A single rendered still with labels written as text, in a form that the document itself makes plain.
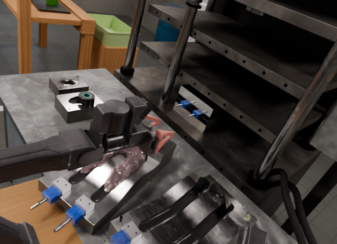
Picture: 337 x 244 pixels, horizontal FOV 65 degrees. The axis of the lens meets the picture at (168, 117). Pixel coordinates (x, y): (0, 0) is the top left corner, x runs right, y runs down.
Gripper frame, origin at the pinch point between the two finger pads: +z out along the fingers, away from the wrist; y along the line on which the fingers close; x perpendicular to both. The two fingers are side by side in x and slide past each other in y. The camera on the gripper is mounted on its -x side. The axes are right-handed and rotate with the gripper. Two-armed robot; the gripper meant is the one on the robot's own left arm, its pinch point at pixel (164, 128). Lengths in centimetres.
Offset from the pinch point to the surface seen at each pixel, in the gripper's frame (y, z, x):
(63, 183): 17.3, -19.1, 31.9
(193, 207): -12.4, 14.1, 28.4
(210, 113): 29, 66, 26
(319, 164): -4, 284, 113
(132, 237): -11.7, -10.9, 28.2
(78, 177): 20.2, -12.5, 34.9
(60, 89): 79, 3, 34
